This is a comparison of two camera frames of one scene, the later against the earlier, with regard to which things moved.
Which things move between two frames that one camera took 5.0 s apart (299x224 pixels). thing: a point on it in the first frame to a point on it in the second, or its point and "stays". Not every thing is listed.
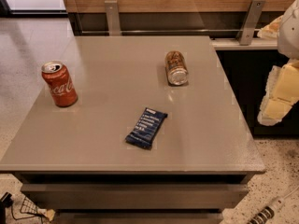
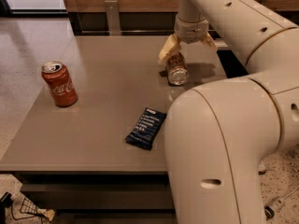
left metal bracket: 112,17 stays
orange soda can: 176,67 stays
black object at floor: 6,202 stays
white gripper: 290,32 to 191,29
